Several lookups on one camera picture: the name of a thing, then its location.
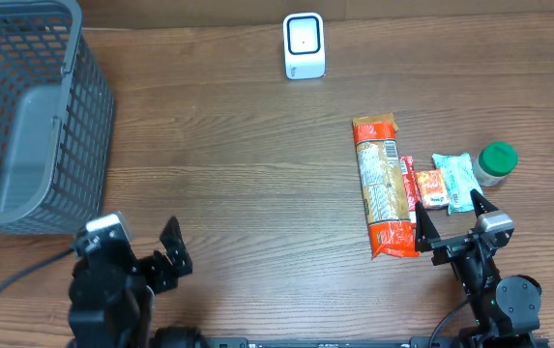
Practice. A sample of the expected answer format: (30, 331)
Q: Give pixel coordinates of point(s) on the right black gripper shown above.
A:
(426, 232)

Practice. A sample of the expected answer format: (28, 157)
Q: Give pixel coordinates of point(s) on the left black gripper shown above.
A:
(150, 266)

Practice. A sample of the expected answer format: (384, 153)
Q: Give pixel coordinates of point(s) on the small orange snack box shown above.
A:
(433, 190)

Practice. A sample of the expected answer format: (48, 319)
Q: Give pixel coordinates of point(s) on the teal wet wipes pack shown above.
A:
(457, 172)

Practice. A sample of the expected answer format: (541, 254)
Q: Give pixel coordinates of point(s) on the red stick sachet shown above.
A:
(411, 187)

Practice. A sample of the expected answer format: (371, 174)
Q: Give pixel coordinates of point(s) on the orange spaghetti packet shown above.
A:
(386, 207)

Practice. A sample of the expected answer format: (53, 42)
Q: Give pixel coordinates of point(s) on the green lid jar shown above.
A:
(494, 163)

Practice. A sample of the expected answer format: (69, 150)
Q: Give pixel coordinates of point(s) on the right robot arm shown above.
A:
(506, 309)

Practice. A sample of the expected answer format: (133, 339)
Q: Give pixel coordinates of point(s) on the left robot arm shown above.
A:
(113, 291)

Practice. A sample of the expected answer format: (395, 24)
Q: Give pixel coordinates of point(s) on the white barcode scanner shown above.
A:
(304, 46)

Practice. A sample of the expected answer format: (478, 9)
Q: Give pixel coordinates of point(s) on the grey plastic mesh basket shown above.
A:
(56, 120)

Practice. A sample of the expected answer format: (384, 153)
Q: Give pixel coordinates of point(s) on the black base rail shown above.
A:
(413, 342)

